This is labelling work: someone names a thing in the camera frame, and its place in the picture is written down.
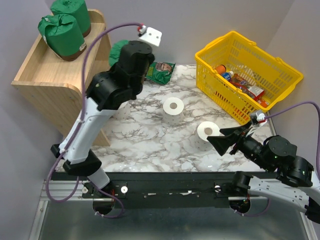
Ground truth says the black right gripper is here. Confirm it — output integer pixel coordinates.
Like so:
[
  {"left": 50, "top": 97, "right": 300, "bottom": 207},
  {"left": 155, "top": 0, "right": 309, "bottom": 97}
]
[{"left": 206, "top": 119, "right": 273, "bottom": 171}]

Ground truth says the green roll with picture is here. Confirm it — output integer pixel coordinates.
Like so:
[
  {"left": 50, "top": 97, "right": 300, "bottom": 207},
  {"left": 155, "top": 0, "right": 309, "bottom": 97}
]
[{"left": 108, "top": 39, "right": 129, "bottom": 67}]

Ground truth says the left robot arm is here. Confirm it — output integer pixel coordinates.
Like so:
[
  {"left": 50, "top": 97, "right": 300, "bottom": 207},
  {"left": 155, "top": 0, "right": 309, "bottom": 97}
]
[{"left": 51, "top": 40, "right": 155, "bottom": 198}]

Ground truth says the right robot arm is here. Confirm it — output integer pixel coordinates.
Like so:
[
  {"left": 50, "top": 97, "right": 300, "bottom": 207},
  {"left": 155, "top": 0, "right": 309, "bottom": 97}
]
[{"left": 207, "top": 123, "right": 320, "bottom": 223}]

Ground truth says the wooden shelf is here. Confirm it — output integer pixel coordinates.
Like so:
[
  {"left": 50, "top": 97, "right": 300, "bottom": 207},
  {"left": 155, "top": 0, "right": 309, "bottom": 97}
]
[{"left": 11, "top": 9, "right": 111, "bottom": 137}]

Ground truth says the white dotted roll right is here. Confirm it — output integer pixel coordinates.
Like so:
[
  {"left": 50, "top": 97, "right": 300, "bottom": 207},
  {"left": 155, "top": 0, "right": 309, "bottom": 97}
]
[{"left": 194, "top": 121, "right": 220, "bottom": 151}]

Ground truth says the white dotted roll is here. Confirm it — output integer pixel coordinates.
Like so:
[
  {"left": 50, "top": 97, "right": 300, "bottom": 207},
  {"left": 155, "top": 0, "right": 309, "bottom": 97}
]
[
  {"left": 162, "top": 97, "right": 185, "bottom": 126},
  {"left": 194, "top": 121, "right": 220, "bottom": 151},
  {"left": 113, "top": 101, "right": 131, "bottom": 120}
]

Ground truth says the green chips bag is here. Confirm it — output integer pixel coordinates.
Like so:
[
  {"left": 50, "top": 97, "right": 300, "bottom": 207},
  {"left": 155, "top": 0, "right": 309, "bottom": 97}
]
[{"left": 145, "top": 62, "right": 176, "bottom": 85}]

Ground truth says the red white box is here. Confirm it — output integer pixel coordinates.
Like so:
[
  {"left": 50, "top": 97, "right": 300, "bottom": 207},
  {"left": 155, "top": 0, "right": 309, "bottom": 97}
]
[{"left": 247, "top": 85, "right": 265, "bottom": 101}]

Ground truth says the white dotted roll left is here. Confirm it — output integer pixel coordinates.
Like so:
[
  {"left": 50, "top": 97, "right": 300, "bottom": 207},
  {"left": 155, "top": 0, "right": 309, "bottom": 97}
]
[{"left": 113, "top": 101, "right": 131, "bottom": 120}]

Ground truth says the blue label bottle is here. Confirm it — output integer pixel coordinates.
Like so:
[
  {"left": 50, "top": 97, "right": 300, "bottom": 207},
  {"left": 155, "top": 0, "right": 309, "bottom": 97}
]
[{"left": 221, "top": 71, "right": 234, "bottom": 82}]

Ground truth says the white dotted roll middle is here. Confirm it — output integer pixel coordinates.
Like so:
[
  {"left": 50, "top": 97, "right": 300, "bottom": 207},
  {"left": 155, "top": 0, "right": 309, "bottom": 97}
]
[{"left": 162, "top": 97, "right": 185, "bottom": 126}]

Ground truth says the yellow plastic basket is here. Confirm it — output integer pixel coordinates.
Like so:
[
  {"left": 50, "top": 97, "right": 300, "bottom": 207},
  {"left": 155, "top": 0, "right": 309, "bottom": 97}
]
[{"left": 195, "top": 31, "right": 304, "bottom": 125}]

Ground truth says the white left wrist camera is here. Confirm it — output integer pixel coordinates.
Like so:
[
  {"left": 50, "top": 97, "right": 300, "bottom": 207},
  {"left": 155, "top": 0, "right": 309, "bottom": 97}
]
[{"left": 137, "top": 25, "right": 163, "bottom": 47}]

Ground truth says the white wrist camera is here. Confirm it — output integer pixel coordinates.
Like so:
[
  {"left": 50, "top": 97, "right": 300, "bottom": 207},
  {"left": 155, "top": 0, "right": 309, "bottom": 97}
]
[
  {"left": 137, "top": 25, "right": 163, "bottom": 47},
  {"left": 246, "top": 110, "right": 267, "bottom": 136}
]

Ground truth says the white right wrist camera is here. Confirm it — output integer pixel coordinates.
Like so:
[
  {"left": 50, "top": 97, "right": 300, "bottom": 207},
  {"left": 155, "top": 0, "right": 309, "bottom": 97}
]
[{"left": 246, "top": 110, "right": 267, "bottom": 136}]

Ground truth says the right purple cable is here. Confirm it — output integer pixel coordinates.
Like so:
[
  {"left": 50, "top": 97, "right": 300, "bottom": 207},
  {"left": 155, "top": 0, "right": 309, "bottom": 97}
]
[{"left": 233, "top": 101, "right": 320, "bottom": 218}]

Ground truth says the purple cable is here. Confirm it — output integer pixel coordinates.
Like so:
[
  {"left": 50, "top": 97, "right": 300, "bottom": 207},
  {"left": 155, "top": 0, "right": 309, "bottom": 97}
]
[
  {"left": 44, "top": 22, "right": 146, "bottom": 219},
  {"left": 233, "top": 101, "right": 320, "bottom": 218}
]

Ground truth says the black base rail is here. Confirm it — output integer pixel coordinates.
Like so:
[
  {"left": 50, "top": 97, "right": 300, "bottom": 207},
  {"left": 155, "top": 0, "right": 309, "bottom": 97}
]
[{"left": 82, "top": 171, "right": 251, "bottom": 208}]

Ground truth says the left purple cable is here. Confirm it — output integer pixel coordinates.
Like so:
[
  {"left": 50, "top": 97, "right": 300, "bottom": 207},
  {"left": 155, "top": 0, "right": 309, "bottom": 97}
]
[{"left": 44, "top": 22, "right": 146, "bottom": 219}]

